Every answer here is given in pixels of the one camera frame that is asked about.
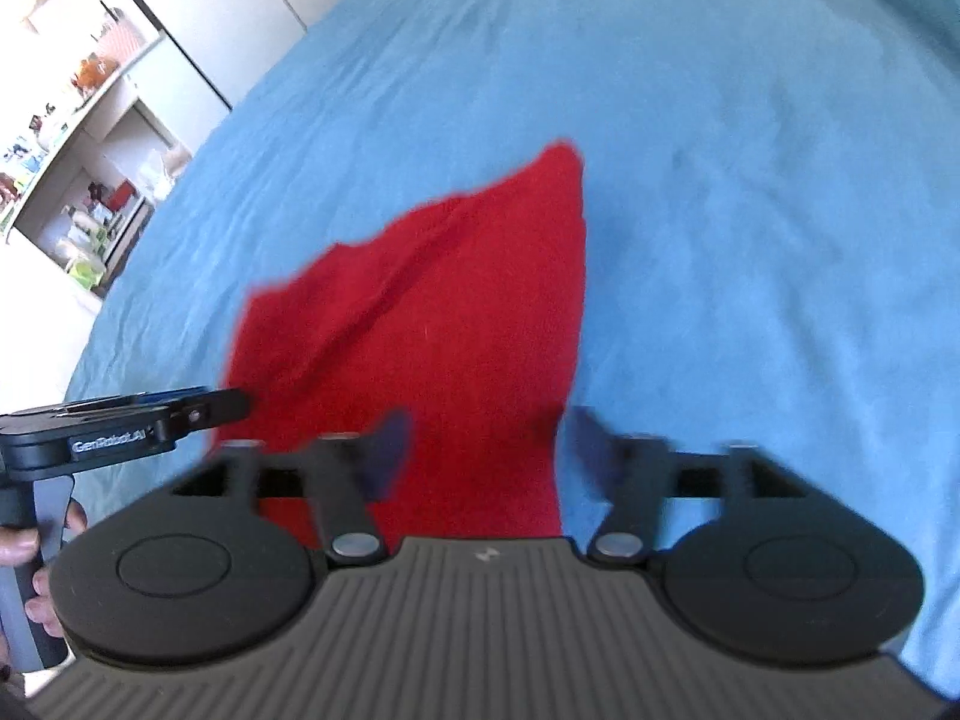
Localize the blue bed sheet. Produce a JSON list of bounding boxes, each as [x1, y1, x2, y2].
[[68, 0, 958, 694]]

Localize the white shelf unit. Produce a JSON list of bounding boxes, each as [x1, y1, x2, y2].
[[2, 0, 218, 302]]

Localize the red small garment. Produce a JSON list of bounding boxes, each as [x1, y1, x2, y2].
[[218, 142, 586, 543]]

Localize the orange plush on shelf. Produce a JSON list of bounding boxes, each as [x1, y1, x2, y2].
[[71, 54, 119, 98]]

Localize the person's left hand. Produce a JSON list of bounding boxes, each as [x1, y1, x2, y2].
[[0, 497, 91, 642]]

